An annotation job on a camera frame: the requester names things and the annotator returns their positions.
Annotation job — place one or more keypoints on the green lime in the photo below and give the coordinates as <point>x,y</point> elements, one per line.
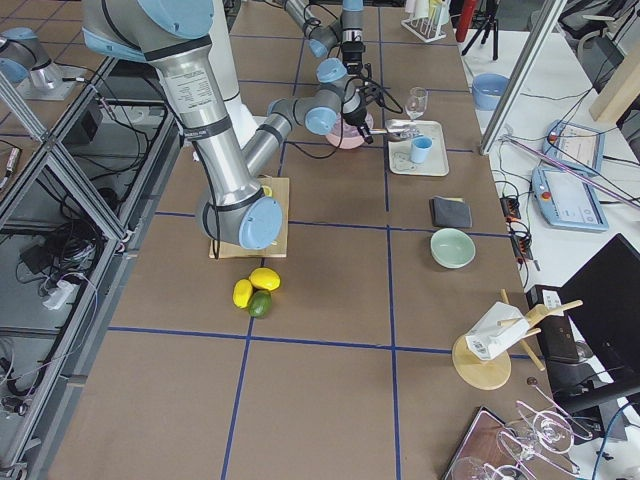
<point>260,303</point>

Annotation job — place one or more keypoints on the grey folded cloth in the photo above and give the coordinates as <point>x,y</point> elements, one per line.
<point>446,212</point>

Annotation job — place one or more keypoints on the metal ice scoop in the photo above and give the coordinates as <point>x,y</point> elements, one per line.
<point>397,130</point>

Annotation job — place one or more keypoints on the black monitor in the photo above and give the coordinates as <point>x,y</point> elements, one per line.
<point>608,320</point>

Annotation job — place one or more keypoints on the wooden cutting board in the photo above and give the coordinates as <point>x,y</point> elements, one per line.
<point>261,226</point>

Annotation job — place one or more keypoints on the aluminium frame post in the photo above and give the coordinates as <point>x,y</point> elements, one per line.
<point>545,24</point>

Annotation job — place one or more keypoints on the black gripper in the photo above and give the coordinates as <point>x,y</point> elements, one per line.
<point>355,118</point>
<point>352,56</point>

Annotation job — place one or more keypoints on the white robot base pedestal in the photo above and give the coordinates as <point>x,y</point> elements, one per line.
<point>223,133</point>

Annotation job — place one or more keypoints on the cream bear tray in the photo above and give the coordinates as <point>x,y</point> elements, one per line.
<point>437,162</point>

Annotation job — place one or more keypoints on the blue plastic cup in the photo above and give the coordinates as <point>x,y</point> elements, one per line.
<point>420,149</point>

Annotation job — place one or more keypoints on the green bowl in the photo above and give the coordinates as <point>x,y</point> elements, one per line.
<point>452,248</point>

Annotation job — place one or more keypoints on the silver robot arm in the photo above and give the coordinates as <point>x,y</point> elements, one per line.
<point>187,43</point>
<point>345,32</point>

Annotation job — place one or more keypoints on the yellow lemon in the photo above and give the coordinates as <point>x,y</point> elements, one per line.
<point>265,279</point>
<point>242,293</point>

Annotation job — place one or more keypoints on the blue tub bowl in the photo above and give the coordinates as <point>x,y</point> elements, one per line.
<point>487,90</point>

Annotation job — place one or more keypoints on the white carton box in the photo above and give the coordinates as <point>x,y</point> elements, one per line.
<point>498,329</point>

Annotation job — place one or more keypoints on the clear wine glass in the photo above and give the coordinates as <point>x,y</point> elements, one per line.
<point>416,103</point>

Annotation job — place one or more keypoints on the blue teach pendant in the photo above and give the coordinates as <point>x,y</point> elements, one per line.
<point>576,146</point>
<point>566,202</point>

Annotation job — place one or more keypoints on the upturned wine glasses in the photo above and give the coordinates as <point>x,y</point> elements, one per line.
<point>535,443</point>

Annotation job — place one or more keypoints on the wooden cup stand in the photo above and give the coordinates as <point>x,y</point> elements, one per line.
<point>493,374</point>

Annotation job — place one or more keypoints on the pink bowl of ice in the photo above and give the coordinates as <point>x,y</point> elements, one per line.
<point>345,137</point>

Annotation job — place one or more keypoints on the black camera tripod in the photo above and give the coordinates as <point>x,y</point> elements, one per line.
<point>490,26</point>

